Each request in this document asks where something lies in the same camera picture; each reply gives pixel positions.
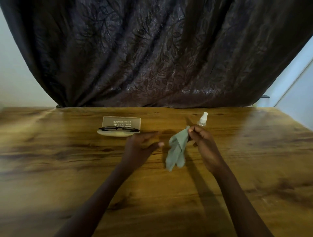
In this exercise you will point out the person's right hand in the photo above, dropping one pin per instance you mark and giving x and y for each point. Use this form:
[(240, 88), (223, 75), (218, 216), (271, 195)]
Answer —
[(207, 149)]

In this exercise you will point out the person's left hand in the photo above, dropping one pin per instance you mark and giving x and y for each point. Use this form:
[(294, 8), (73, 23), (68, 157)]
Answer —
[(137, 152)]

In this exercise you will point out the person's left thumb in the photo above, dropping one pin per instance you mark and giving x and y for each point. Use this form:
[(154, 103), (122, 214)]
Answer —
[(155, 145)]

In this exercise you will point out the person's right fingers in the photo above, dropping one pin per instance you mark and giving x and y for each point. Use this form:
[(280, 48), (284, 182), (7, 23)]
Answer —
[(195, 133)]

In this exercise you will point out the green microfiber cleaning cloth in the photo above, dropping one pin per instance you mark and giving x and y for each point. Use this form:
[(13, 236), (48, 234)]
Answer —
[(176, 151)]

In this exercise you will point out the person's left forearm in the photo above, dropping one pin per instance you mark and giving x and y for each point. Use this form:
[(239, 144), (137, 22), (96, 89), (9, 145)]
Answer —
[(90, 207)]

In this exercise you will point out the person's right forearm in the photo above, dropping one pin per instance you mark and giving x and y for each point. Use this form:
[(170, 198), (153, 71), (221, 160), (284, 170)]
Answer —
[(239, 205)]

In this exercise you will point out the clear spray bottle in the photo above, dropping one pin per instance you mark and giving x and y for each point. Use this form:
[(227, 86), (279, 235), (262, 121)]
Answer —
[(202, 119)]

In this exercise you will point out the black-framed eyeglasses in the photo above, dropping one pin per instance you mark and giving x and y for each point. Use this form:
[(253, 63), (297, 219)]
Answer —
[(119, 128)]

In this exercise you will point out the beige glasses case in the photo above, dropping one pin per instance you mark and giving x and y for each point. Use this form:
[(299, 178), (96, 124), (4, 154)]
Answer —
[(119, 125)]

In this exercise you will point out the dark leaf-patterned curtain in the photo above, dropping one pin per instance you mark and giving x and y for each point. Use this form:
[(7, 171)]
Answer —
[(156, 52)]

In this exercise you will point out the white door frame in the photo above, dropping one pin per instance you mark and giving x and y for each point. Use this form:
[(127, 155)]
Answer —
[(294, 83)]

